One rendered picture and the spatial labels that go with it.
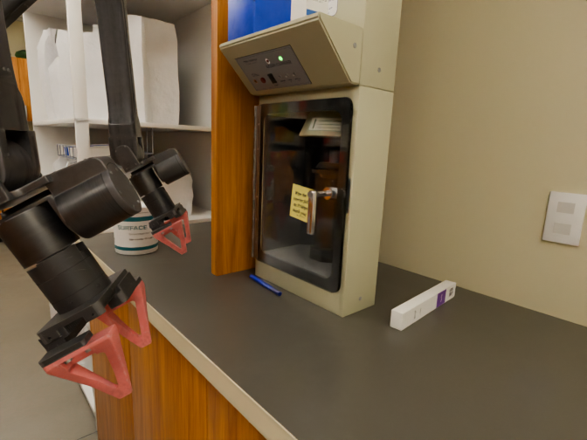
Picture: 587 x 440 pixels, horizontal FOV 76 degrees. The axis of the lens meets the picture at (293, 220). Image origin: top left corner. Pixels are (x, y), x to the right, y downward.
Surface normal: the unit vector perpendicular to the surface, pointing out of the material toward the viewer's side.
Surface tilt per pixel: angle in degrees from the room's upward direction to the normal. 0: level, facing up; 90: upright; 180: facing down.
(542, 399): 0
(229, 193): 90
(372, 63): 90
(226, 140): 90
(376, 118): 90
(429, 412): 0
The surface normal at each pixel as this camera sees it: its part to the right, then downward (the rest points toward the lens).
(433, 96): -0.76, 0.10
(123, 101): 0.22, 0.18
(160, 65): 0.73, 0.15
